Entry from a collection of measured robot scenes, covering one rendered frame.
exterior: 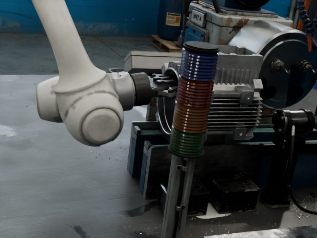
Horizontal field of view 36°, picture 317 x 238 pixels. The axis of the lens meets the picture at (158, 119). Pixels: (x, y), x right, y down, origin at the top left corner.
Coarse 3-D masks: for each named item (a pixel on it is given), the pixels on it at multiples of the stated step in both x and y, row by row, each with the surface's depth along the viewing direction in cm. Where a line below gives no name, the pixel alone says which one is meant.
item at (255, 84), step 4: (164, 64) 116; (164, 68) 116; (252, 80) 112; (256, 80) 112; (260, 80) 113; (252, 84) 112; (256, 84) 112; (260, 84) 112; (252, 88) 112; (256, 88) 111; (260, 88) 112; (156, 116) 122; (248, 132) 116; (252, 132) 116; (248, 136) 116; (252, 136) 116
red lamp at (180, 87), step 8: (184, 80) 78; (192, 80) 77; (184, 88) 78; (192, 88) 78; (200, 88) 78; (208, 88) 78; (176, 96) 81; (184, 96) 79; (192, 96) 78; (200, 96) 78; (208, 96) 79; (184, 104) 79; (192, 104) 79; (200, 104) 79; (208, 104) 80
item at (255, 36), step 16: (240, 32) 155; (256, 32) 149; (272, 32) 144; (288, 32) 143; (256, 48) 143; (272, 48) 142; (288, 48) 144; (304, 48) 146; (272, 64) 143; (288, 64) 146; (304, 64) 145; (272, 80) 146; (288, 80) 148; (304, 80) 150; (272, 96) 148; (288, 96) 151; (304, 96) 153
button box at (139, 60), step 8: (128, 56) 130; (136, 56) 129; (144, 56) 130; (152, 56) 130; (160, 56) 131; (168, 56) 132; (176, 56) 133; (128, 64) 130; (136, 64) 128; (144, 64) 129; (152, 64) 130; (160, 64) 131; (128, 72) 131; (136, 72) 132; (144, 72) 132; (152, 72) 133; (160, 72) 133
